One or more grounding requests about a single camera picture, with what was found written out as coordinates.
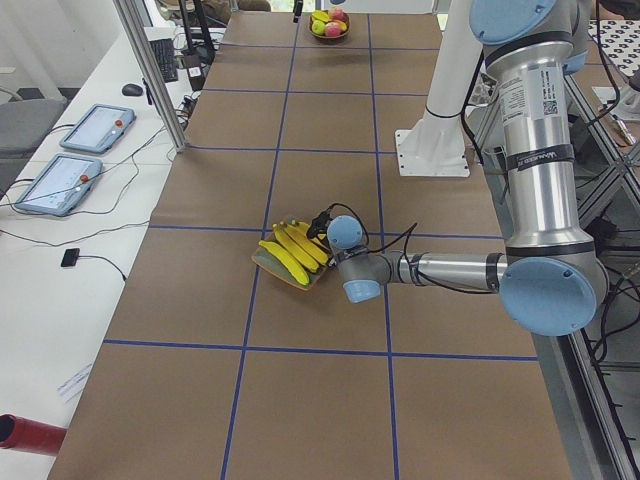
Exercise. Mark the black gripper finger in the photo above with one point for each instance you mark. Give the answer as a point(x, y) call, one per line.
point(297, 10)

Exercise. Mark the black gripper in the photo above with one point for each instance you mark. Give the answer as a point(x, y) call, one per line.
point(324, 243)

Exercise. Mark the yellow fruit edge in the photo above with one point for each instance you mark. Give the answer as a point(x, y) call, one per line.
point(304, 227)

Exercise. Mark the yellow banana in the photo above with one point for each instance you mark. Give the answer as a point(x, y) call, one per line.
point(306, 260)
point(296, 234)

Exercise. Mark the yellow-green banana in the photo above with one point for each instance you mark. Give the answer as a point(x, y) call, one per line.
point(287, 260)

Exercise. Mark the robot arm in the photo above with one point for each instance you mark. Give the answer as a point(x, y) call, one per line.
point(548, 278)

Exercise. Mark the wicker fruit basket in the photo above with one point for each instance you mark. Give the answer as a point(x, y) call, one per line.
point(323, 38)

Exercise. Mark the yellow starfruit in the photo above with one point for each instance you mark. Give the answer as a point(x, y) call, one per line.
point(321, 16)

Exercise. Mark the green apple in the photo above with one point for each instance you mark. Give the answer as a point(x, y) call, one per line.
point(318, 27)

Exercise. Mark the pink peach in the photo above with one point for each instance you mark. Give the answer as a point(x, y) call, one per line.
point(337, 14)

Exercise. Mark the pink red apple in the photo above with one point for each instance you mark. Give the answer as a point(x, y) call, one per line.
point(335, 29)

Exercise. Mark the black keyboard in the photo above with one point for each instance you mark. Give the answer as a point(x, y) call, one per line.
point(163, 51)

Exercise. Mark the black computer mouse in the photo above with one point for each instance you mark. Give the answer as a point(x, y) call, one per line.
point(132, 90)

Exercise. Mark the upper teach pendant tablet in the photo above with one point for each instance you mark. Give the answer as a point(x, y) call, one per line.
point(98, 129)

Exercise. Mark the teach pendant tablet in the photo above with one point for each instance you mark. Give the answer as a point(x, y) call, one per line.
point(61, 185)
point(98, 129)

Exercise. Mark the small black device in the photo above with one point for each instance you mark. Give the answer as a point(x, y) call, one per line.
point(70, 257)

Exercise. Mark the lower teach pendant tablet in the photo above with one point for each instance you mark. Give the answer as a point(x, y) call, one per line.
point(61, 185)

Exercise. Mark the red cylinder tube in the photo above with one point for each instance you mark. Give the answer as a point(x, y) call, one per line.
point(30, 436)

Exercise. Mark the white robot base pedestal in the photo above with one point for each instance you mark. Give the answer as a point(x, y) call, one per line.
point(435, 146)

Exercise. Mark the aluminium frame post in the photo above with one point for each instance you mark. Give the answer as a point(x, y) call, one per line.
point(135, 31)

